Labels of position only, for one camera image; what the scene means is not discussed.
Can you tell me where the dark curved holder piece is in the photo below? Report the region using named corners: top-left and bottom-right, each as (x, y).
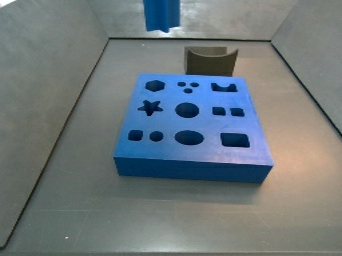
top-left (184, 46), bottom-right (239, 77)

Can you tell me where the blue shape-sorting block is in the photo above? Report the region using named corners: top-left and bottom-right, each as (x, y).
top-left (113, 74), bottom-right (273, 183)

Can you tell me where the blue star-shaped peg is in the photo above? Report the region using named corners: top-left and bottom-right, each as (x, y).
top-left (143, 0), bottom-right (180, 33)

